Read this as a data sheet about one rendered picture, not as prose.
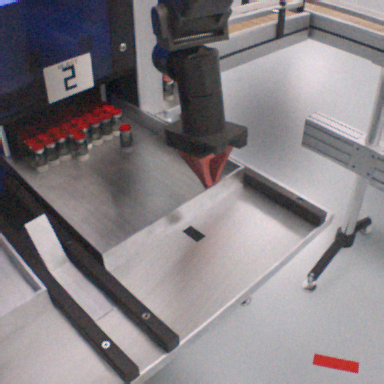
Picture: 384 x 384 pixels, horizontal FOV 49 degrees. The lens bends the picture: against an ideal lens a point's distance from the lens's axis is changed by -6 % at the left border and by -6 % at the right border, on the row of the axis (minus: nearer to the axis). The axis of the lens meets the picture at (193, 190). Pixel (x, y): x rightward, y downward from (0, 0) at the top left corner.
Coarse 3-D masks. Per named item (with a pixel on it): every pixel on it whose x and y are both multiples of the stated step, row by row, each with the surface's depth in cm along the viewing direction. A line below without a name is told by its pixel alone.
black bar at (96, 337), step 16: (0, 224) 59; (16, 240) 57; (32, 256) 55; (48, 272) 53; (48, 288) 51; (64, 288) 51; (64, 304) 49; (80, 320) 47; (96, 336) 46; (112, 352) 44; (112, 368) 44; (128, 368) 43
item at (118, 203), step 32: (160, 128) 78; (0, 160) 72; (96, 160) 74; (128, 160) 74; (160, 160) 74; (32, 192) 64; (64, 192) 67; (96, 192) 67; (128, 192) 67; (160, 192) 67; (192, 192) 67; (224, 192) 66; (64, 224) 59; (96, 224) 62; (128, 224) 62; (160, 224) 59; (96, 256) 55; (128, 256) 57
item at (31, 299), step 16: (0, 240) 57; (0, 256) 57; (16, 256) 52; (0, 272) 55; (16, 272) 55; (32, 272) 51; (0, 288) 53; (16, 288) 53; (32, 288) 53; (0, 304) 51; (16, 304) 51; (32, 304) 48; (48, 304) 50; (0, 320) 45; (16, 320) 47; (0, 336) 46
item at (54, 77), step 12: (72, 60) 67; (84, 60) 68; (48, 72) 65; (60, 72) 66; (84, 72) 70; (48, 84) 66; (60, 84) 67; (72, 84) 69; (84, 84) 71; (48, 96) 67; (60, 96) 68
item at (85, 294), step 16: (32, 224) 54; (48, 224) 55; (32, 240) 54; (48, 240) 55; (48, 256) 55; (64, 256) 56; (64, 272) 55; (80, 288) 53; (80, 304) 51; (96, 304) 51; (112, 304) 51; (96, 320) 49
